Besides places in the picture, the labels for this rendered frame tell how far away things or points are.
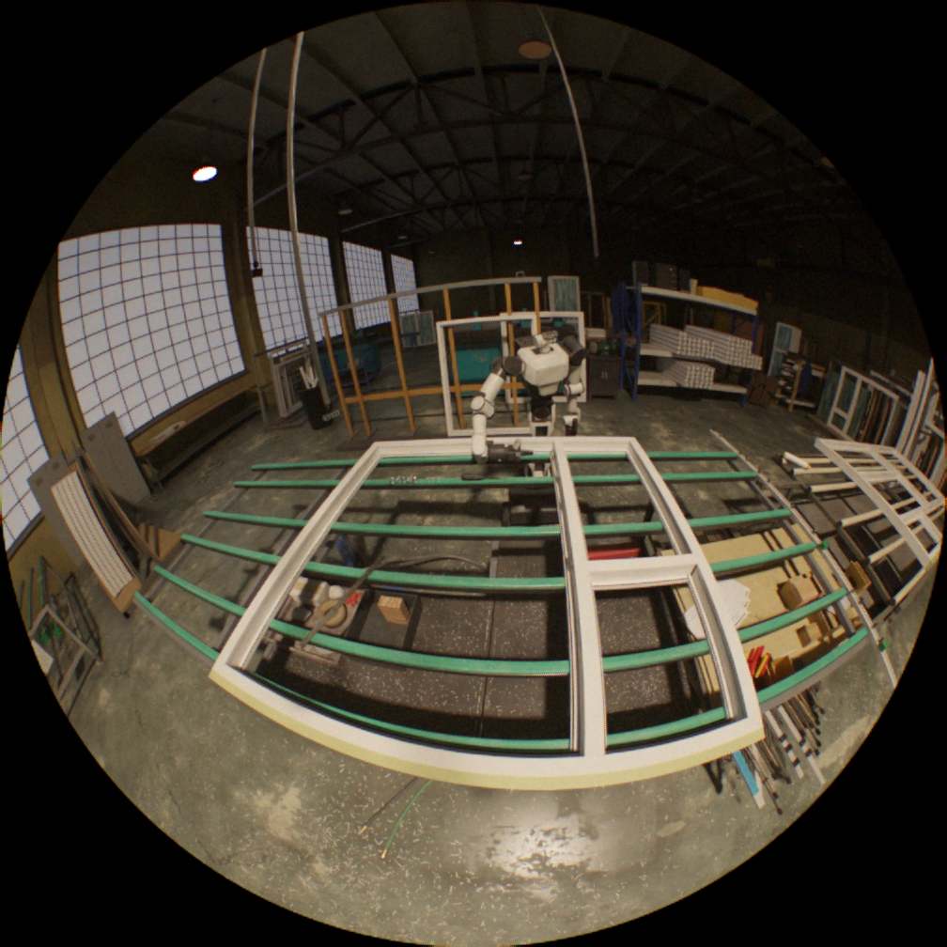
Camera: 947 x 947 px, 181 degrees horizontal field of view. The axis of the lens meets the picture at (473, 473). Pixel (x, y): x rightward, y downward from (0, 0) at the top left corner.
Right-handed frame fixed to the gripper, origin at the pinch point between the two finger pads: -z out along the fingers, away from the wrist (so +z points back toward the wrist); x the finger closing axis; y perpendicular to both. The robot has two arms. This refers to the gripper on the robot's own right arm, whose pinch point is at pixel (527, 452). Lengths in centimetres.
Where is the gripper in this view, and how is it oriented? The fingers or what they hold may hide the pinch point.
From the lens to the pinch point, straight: 146.6
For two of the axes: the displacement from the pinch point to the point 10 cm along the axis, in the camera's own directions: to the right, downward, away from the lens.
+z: -9.8, 0.1, 1.7
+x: 1.4, -5.4, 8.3
